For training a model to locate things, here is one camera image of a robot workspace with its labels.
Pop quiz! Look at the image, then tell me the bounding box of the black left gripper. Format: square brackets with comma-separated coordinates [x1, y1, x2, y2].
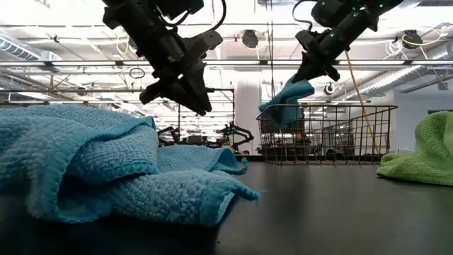
[139, 17, 224, 117]

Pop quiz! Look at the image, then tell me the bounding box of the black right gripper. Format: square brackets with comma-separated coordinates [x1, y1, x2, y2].
[292, 38, 351, 84]

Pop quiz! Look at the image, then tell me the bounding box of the teal microfiber towel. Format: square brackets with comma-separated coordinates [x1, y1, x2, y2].
[258, 74, 316, 129]

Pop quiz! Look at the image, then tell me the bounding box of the light blue microfiber towel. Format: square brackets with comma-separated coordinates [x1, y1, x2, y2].
[0, 104, 261, 227]

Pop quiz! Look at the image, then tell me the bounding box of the green microfiber towel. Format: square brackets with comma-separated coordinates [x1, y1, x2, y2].
[377, 111, 453, 187]

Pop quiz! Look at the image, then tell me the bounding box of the white square pillar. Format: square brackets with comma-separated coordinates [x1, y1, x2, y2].
[234, 72, 263, 153]

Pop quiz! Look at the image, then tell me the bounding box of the dark monitor screen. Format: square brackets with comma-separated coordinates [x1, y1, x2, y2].
[260, 108, 306, 162]

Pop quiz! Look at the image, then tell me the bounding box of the long ceiling light bar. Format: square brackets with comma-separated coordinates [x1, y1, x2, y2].
[0, 59, 453, 67]

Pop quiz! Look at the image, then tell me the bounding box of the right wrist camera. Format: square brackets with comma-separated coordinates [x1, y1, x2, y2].
[295, 30, 322, 51]

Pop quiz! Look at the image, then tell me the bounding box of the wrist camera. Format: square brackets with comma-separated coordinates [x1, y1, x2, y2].
[154, 0, 205, 21]
[295, 30, 322, 51]

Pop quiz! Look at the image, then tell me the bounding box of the black metal frame stand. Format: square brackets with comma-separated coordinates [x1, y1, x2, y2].
[176, 86, 236, 128]

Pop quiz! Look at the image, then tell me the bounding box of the yellow hanging cable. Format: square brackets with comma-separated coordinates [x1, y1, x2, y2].
[345, 51, 379, 153]

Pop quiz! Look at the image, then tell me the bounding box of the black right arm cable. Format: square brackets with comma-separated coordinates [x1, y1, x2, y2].
[292, 0, 314, 33]

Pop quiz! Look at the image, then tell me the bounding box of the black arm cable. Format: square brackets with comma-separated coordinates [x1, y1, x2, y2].
[166, 0, 227, 36]
[292, 0, 314, 33]

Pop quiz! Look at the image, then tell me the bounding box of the black ceiling cable reel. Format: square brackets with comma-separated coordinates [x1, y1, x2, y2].
[391, 29, 445, 61]
[115, 33, 142, 60]
[239, 29, 270, 60]

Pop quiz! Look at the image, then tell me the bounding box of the silver ceiling air duct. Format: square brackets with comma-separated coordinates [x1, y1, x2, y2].
[348, 52, 453, 101]
[0, 35, 63, 62]

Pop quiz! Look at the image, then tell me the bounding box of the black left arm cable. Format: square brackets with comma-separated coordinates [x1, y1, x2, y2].
[166, 0, 227, 36]

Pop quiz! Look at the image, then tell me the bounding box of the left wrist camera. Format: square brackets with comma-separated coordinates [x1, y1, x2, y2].
[154, 0, 205, 21]

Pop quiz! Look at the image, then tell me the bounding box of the wire basket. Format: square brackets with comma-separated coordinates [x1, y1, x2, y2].
[256, 103, 398, 166]

